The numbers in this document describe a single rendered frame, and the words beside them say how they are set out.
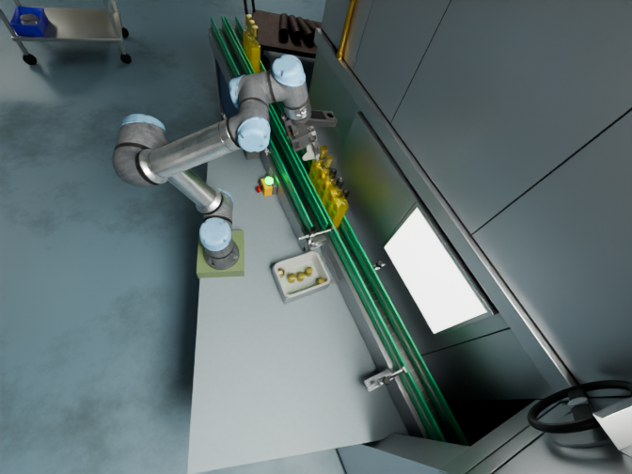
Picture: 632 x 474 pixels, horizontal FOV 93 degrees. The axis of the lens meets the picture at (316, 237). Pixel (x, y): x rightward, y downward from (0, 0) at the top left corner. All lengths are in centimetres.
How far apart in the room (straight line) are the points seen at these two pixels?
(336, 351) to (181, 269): 135
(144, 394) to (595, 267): 209
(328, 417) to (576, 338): 87
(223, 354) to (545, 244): 115
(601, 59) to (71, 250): 268
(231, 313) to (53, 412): 125
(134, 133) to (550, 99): 103
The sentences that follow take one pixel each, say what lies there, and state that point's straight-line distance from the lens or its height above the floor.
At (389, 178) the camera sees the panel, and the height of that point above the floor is 127.
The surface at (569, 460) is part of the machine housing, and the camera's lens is 82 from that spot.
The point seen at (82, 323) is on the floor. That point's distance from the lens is 239.
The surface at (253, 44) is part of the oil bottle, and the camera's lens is 211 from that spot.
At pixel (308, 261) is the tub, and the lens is 147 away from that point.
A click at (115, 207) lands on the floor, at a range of 272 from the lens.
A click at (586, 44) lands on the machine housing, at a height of 188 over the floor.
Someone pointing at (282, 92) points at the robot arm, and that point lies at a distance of 84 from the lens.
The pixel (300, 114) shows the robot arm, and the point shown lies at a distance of 89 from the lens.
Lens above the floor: 209
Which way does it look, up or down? 59 degrees down
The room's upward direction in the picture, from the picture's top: 21 degrees clockwise
